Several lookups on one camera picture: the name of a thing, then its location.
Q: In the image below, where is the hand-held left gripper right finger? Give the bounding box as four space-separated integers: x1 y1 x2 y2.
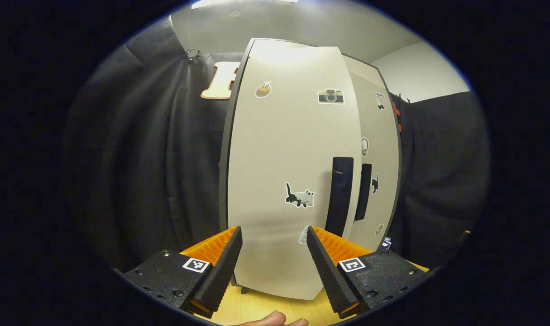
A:
306 225 432 318

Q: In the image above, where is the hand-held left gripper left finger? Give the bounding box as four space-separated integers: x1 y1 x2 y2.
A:
123 226 243 317

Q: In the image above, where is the white grey shoe cabinet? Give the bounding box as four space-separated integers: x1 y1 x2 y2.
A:
218 38 402 300

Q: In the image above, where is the white cabinet door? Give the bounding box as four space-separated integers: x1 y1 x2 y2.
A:
227 38 363 301
343 55 400 252

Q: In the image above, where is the ceiling light panel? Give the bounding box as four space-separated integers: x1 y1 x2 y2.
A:
191 0 299 10

